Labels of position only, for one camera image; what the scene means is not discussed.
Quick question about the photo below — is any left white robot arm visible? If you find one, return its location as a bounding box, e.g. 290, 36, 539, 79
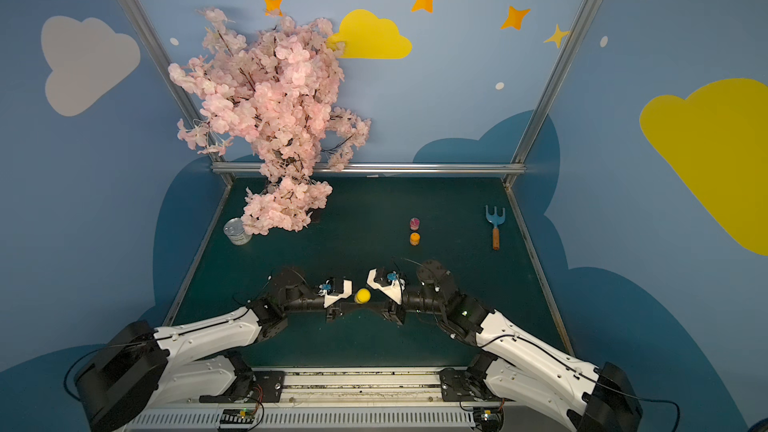
64, 269, 353, 431

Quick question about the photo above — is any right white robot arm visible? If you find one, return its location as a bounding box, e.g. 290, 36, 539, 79
367, 260, 647, 431

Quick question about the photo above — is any blue garden fork toy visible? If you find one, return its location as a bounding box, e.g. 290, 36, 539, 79
485, 206, 506, 251

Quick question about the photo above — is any small circuit board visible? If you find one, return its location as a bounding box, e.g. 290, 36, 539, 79
216, 408, 256, 431

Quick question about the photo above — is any pink cherry blossom tree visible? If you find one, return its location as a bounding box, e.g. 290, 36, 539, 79
168, 8, 371, 235

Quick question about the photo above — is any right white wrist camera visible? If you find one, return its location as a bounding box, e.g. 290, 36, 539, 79
366, 267, 405, 305

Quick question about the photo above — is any aluminium front rail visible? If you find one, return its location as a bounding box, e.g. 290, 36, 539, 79
119, 368, 569, 431

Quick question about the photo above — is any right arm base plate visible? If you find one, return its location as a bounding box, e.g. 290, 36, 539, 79
438, 368, 515, 403

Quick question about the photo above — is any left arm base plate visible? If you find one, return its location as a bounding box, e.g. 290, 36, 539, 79
199, 370, 285, 404

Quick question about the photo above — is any aluminium frame back bar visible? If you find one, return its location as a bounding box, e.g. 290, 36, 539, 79
211, 161, 527, 178

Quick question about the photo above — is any aluminium frame left post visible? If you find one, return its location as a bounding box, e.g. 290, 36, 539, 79
88, 0, 235, 186

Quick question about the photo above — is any aluminium frame post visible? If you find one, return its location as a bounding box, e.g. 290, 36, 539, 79
88, 0, 235, 186
503, 0, 603, 191

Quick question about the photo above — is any aluminium frame right post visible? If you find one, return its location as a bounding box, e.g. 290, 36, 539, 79
503, 0, 603, 191

